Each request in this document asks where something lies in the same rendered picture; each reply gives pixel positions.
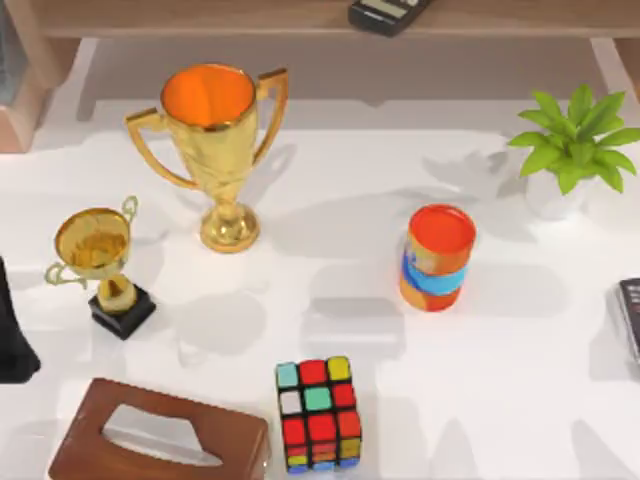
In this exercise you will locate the orange and blue can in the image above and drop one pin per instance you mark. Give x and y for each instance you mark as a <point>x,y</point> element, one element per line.
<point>437,260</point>

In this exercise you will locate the brown wooden tissue box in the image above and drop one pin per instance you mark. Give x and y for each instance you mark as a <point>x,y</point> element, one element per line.
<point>160,440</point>

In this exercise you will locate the multicoloured puzzle cube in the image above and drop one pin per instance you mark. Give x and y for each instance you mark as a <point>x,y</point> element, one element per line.
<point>320,415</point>

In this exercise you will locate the green plant in white pot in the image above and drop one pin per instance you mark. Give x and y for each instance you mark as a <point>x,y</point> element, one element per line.
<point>575,145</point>

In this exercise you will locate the wooden shelf unit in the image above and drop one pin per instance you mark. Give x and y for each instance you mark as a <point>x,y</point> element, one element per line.
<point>200,20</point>

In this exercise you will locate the black book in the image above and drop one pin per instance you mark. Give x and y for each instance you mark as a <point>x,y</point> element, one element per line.
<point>629,315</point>

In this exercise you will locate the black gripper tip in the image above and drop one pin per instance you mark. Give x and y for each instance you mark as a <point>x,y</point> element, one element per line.
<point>12,340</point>

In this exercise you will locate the large gold trophy cup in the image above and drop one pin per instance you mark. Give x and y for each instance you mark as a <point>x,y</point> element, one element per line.
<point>220,145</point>

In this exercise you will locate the small gold trophy black base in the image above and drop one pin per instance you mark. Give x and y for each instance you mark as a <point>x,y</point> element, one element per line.
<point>95,250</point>

